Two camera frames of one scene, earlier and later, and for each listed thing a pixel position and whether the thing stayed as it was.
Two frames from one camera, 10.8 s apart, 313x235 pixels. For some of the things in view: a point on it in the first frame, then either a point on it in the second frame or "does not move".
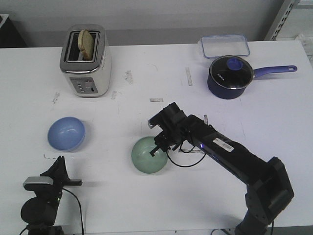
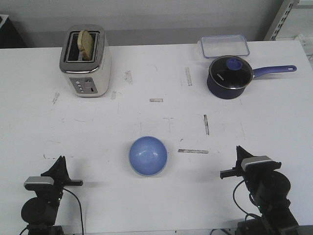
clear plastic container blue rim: [217, 46] does not move
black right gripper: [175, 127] -> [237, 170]
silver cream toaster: [85, 57] does not move
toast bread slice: [85, 41] does not move
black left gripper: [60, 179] does not move
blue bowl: [66, 133] -> [148, 155]
